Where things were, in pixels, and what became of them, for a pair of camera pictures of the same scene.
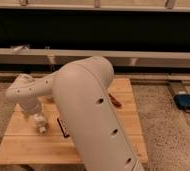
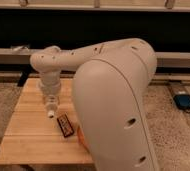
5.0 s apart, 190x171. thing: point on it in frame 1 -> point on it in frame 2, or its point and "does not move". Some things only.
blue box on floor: [185, 101] does not move
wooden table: [21, 144] does not move
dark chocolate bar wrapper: [64, 127] does not move
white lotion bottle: [41, 123] -> [51, 105]
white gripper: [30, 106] -> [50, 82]
